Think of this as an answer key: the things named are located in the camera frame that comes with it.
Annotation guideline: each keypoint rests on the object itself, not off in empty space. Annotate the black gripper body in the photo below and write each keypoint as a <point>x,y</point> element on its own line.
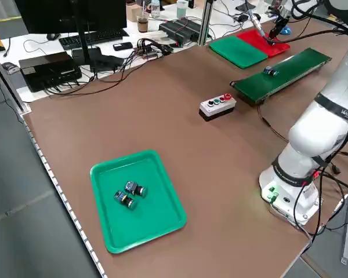
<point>282,23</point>

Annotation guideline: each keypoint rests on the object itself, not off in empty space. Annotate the grey push button control box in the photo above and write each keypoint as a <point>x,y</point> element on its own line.
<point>217,111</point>

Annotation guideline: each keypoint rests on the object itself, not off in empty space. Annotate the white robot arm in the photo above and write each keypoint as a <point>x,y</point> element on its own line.
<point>307,139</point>
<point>343,11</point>

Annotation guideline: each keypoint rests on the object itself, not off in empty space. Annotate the green conveyor belt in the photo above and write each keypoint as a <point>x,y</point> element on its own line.
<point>278,75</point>

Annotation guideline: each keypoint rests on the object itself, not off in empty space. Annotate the black finned electronics box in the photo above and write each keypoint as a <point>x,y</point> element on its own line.
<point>179,29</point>

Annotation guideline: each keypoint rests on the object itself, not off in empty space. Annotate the small cardboard box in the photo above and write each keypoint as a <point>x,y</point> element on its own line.
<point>133,13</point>

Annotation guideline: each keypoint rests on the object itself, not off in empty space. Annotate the black mini computer box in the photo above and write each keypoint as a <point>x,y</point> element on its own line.
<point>49,69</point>

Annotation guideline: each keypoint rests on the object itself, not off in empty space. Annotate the red plastic tray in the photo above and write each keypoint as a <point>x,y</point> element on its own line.
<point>278,48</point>

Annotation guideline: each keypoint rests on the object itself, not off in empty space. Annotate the silver cylindrical object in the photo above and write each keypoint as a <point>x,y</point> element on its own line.
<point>256,24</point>

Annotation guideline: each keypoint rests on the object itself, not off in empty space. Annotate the green plastic tray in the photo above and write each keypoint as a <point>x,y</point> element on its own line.
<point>150,226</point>
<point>237,53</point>

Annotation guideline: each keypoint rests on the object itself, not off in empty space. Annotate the pale green cup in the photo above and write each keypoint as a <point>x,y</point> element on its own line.
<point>182,8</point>

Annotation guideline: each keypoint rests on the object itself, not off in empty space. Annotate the clear plastic bottle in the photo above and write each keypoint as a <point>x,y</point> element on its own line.
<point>155,8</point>

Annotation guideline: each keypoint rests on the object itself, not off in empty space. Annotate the black usb hub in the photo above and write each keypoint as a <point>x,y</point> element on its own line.
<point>146,47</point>

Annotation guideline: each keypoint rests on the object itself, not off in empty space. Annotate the clear coffee cup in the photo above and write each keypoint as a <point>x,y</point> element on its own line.
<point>142,24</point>

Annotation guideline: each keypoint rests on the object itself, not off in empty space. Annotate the black phone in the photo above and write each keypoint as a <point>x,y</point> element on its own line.
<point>122,46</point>

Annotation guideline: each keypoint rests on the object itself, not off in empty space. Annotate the black keyboard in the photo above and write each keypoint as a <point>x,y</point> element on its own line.
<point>92,36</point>

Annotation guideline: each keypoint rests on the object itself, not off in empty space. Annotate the black computer monitor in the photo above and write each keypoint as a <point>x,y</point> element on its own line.
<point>69,14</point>

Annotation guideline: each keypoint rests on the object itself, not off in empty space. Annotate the black computer mouse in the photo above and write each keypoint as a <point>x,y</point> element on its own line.
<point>53,36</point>

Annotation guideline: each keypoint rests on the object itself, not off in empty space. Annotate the aluminium frame post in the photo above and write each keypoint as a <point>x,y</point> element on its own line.
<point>206,20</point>

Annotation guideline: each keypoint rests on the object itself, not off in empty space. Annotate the aluminium frame beam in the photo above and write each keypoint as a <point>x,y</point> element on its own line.
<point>8,84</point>

